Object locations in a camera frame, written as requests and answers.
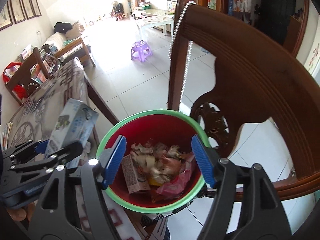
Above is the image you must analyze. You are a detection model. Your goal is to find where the purple plastic stool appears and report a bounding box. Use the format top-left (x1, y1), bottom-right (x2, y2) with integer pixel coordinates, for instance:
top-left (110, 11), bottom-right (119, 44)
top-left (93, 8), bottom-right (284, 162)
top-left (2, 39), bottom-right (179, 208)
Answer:
top-left (131, 40), bottom-right (152, 62)

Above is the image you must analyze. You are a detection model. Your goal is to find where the stack of magazines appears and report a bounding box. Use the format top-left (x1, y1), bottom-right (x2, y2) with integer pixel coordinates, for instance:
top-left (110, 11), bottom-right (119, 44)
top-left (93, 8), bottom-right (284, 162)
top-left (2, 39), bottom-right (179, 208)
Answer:
top-left (1, 122), bottom-right (13, 151)

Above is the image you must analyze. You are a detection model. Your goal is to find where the wooden chair near bin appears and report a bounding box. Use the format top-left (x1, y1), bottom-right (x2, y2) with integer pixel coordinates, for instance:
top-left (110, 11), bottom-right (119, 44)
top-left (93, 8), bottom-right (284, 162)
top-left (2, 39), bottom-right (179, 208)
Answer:
top-left (168, 0), bottom-right (319, 200)

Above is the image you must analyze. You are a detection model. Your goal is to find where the wooden sofa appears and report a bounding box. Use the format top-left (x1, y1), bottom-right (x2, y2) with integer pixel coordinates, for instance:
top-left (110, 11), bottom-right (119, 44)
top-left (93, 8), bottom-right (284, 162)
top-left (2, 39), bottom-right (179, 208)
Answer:
top-left (41, 21), bottom-right (95, 67)

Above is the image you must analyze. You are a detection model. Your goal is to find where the pink plastic bag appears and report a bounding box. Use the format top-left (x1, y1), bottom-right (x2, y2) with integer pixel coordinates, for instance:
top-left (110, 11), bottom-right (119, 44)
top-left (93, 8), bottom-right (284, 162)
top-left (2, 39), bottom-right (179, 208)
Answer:
top-left (156, 152), bottom-right (196, 198)

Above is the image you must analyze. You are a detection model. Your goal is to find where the red green trash bin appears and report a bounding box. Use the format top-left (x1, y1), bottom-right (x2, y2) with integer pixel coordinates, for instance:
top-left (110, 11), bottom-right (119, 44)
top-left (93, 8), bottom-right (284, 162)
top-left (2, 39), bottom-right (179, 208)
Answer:
top-left (97, 109), bottom-right (210, 213)

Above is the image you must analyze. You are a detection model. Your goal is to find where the newspaper ball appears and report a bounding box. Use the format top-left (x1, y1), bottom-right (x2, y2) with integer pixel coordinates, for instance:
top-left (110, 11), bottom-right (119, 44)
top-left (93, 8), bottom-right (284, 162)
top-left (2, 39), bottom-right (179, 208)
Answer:
top-left (130, 142), bottom-right (190, 186)

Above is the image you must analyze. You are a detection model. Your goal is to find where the white coffee table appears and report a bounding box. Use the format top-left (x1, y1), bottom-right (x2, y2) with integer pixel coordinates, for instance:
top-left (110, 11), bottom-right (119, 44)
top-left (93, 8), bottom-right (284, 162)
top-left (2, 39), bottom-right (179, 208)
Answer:
top-left (135, 9), bottom-right (174, 36)

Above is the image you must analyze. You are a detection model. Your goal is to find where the wooden chair far side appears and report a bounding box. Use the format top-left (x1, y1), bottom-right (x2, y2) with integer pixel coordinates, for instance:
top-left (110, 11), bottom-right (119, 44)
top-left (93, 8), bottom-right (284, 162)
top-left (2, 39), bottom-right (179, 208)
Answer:
top-left (11, 47), bottom-right (59, 105)

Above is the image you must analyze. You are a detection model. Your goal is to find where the left hand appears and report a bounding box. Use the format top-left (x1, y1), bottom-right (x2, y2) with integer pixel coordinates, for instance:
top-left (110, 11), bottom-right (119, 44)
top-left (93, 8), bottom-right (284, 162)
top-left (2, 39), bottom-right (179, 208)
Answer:
top-left (7, 202), bottom-right (35, 222)

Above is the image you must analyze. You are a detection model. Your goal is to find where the red bag on chair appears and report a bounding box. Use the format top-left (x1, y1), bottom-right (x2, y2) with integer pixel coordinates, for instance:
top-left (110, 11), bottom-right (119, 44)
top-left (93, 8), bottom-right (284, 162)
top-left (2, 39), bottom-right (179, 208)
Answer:
top-left (2, 62), bottom-right (28, 101)

